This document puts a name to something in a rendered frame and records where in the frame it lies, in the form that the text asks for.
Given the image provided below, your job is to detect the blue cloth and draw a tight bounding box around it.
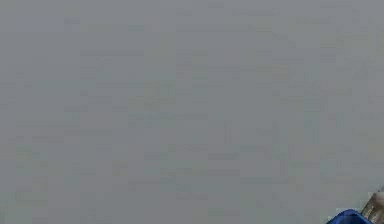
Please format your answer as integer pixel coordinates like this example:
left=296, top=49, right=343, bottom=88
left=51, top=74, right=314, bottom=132
left=326, top=208, right=375, bottom=224

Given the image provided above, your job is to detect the grey brown lumpy object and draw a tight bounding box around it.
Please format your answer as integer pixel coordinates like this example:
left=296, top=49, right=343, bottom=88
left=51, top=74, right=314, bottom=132
left=361, top=187, right=384, bottom=224

